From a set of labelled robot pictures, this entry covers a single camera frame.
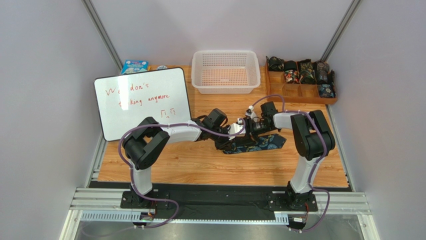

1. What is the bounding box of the whiteboard with red writing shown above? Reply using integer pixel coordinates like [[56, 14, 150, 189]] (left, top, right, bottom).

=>
[[93, 67, 191, 142]]

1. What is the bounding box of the small white round object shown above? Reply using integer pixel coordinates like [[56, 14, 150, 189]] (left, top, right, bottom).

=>
[[156, 65, 168, 70]]

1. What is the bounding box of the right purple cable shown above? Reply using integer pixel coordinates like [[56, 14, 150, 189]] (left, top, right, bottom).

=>
[[246, 94, 332, 233]]

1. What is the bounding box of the blue printed box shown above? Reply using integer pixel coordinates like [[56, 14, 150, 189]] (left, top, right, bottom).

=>
[[121, 59, 149, 75]]

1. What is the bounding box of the rolled dark tie far left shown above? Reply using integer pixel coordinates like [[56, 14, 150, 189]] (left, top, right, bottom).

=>
[[266, 56, 285, 72]]

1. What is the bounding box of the rolled red floral tie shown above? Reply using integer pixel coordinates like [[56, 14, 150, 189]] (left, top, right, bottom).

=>
[[283, 60, 300, 84]]

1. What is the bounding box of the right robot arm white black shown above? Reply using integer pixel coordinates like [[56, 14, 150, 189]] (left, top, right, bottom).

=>
[[245, 101, 336, 210]]

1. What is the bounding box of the rolled green dark tie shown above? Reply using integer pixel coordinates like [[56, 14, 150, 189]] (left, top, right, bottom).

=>
[[297, 59, 316, 85]]

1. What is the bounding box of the rolled blue floral tie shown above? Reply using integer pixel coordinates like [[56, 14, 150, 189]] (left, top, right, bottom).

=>
[[318, 84, 336, 98]]

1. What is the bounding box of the dark blue floral necktie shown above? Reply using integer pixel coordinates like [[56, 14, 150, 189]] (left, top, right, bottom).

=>
[[222, 133, 287, 155]]

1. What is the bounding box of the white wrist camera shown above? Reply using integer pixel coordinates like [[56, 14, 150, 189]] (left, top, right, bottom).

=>
[[228, 118, 246, 140], [245, 105, 260, 122]]

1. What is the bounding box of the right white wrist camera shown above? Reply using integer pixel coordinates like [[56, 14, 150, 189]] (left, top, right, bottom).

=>
[[245, 105, 260, 122]]

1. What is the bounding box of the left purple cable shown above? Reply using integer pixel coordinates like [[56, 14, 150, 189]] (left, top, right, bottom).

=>
[[118, 117, 248, 229]]

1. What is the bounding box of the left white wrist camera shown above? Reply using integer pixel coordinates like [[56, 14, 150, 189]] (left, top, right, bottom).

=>
[[228, 118, 246, 140]]

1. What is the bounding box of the white plastic perforated basket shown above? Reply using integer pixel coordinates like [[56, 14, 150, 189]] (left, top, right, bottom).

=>
[[191, 50, 261, 94]]

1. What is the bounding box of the aluminium rail frame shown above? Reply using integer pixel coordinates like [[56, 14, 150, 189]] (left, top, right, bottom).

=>
[[60, 184, 379, 240]]

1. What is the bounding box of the wooden compartment tray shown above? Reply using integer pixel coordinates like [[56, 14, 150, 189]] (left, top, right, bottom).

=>
[[265, 59, 338, 105]]

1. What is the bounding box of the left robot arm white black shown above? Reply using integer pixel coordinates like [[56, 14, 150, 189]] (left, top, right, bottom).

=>
[[118, 108, 246, 198]]

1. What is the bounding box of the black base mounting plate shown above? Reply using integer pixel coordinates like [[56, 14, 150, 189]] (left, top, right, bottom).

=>
[[120, 183, 318, 221]]

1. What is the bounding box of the rolled grey dark tie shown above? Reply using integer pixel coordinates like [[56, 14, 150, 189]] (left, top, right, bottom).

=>
[[314, 60, 330, 84]]

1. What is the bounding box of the purple cable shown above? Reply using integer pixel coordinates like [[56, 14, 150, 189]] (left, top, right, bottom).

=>
[[118, 117, 248, 229], [246, 94, 332, 233]]

